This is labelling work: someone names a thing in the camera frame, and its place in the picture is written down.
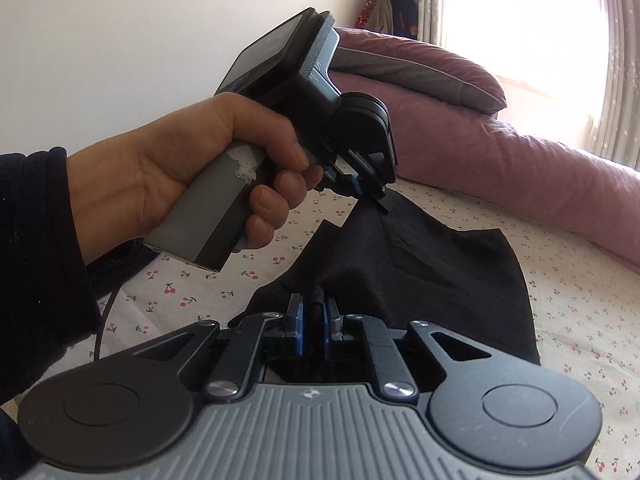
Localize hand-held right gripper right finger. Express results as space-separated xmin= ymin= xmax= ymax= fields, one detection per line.
xmin=324 ymin=296 xmax=531 ymax=403

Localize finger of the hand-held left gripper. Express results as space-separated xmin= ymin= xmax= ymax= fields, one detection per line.
xmin=320 ymin=152 xmax=358 ymax=196
xmin=350 ymin=157 xmax=390 ymax=201

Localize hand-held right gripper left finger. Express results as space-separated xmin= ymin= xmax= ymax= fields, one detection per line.
xmin=100 ymin=294 xmax=306 ymax=402

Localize black pants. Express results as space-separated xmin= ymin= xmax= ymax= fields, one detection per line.
xmin=227 ymin=192 xmax=542 ymax=367

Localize person's left forearm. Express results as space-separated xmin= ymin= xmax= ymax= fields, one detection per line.
xmin=0 ymin=146 xmax=147 ymax=411

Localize person's left hand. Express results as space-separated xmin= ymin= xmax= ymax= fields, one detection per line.
xmin=66 ymin=92 xmax=325 ymax=264

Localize dark blue hanging garment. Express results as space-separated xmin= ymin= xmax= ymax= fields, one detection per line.
xmin=387 ymin=0 xmax=419 ymax=40

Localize pink pillow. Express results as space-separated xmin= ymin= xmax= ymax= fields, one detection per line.
xmin=332 ymin=27 xmax=507 ymax=114

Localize star print curtain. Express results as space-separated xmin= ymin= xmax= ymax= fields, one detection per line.
xmin=586 ymin=0 xmax=640 ymax=171
xmin=416 ymin=0 xmax=449 ymax=45

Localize pink duvet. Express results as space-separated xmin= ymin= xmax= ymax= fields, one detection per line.
xmin=327 ymin=70 xmax=640 ymax=262

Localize bright window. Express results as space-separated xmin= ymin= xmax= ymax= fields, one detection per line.
xmin=440 ymin=0 xmax=610 ymax=153

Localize cherry print bed sheet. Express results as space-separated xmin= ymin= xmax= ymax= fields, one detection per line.
xmin=65 ymin=179 xmax=640 ymax=480

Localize black cable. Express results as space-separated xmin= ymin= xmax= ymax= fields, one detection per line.
xmin=91 ymin=284 xmax=122 ymax=362

